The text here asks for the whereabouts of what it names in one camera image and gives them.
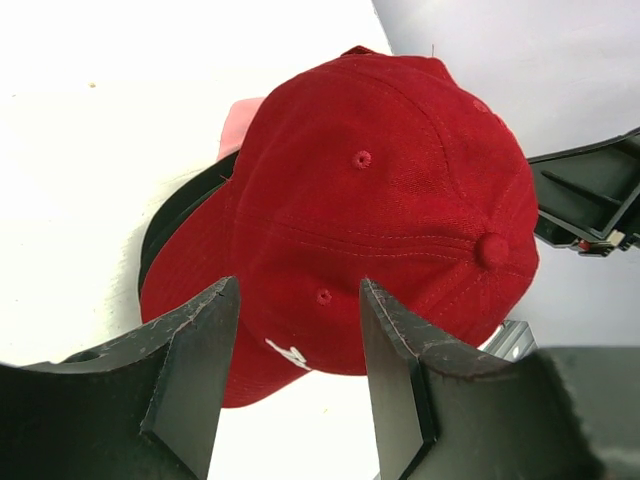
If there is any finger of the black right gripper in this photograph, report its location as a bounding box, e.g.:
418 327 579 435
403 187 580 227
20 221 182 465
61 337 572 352
528 128 639 255

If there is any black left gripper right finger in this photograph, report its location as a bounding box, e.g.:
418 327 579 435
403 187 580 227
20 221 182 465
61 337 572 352
360 279 639 479

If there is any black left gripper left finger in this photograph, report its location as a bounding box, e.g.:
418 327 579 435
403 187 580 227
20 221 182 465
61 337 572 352
1 277 240 480

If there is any dark red LA cap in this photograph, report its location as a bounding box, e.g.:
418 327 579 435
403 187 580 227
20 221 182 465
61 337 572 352
140 47 539 408

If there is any black NY cap red brim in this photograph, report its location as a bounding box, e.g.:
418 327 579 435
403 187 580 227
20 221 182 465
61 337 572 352
137 150 239 295

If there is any pink baseball cap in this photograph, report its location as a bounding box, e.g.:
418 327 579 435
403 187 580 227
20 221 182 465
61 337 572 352
216 97 264 161

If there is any aluminium front rail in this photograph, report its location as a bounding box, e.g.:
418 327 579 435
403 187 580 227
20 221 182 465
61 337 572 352
478 320 538 362

